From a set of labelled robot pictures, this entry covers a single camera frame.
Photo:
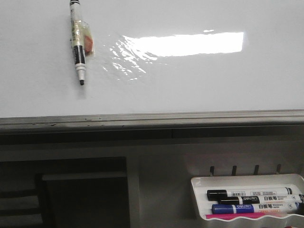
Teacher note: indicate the black capped marker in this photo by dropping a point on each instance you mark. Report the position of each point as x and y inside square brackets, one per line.
[242, 200]
[220, 194]

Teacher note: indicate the white plastic marker tray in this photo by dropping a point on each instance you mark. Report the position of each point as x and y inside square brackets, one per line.
[200, 186]

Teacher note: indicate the blue capped marker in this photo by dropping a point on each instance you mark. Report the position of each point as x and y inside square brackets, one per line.
[290, 207]

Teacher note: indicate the middle black capped marker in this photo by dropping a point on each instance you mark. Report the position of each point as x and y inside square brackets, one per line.
[242, 200]

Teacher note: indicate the white whiteboard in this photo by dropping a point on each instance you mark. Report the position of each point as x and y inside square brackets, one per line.
[152, 56]

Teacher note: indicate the grey aluminium whiteboard frame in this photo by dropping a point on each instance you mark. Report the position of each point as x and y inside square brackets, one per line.
[117, 127]

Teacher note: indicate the top black capped marker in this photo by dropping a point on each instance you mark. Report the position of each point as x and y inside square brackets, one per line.
[220, 194]

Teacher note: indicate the black whiteboard marker with magnet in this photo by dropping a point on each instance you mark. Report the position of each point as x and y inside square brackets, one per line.
[82, 42]

